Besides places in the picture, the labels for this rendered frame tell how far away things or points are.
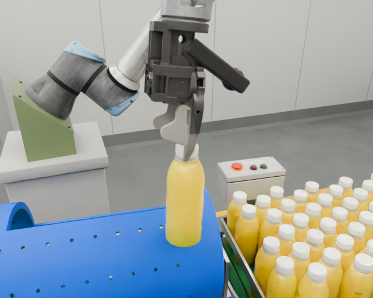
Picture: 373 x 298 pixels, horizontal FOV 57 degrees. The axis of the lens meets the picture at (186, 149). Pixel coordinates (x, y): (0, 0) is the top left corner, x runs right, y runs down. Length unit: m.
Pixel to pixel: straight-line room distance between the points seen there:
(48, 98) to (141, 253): 0.62
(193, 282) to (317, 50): 4.03
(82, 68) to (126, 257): 0.63
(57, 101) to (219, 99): 3.03
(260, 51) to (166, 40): 3.60
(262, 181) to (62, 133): 0.64
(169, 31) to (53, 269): 0.46
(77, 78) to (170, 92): 0.64
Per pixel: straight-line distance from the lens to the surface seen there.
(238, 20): 3.90
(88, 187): 1.17
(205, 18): 0.52
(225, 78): 0.54
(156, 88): 0.51
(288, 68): 4.36
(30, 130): 1.11
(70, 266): 0.70
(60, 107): 1.14
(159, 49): 0.53
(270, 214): 0.96
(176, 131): 0.53
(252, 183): 1.12
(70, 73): 1.12
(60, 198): 1.18
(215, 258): 0.72
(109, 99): 1.11
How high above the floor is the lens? 1.65
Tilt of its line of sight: 26 degrees down
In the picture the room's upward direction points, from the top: straight up
